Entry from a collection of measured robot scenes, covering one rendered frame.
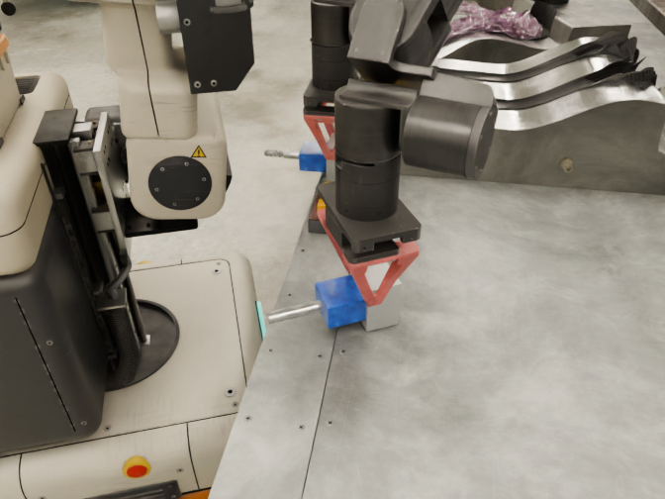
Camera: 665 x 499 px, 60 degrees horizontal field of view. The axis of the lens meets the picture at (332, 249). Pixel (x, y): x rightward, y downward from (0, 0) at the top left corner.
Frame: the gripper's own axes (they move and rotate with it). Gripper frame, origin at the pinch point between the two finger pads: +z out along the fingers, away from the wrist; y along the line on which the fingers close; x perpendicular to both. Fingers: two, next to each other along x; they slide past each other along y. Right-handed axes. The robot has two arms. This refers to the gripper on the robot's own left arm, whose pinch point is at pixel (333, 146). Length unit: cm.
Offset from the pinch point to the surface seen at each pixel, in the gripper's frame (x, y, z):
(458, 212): -17.9, -7.5, 4.7
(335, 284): -4.7, -29.3, 0.7
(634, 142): -40.0, 1.0, -3.0
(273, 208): 40, 110, 84
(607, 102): -35.1, 1.2, -8.1
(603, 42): -38.7, 22.1, -9.6
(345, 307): -6.1, -32.1, 1.1
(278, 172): 45, 138, 83
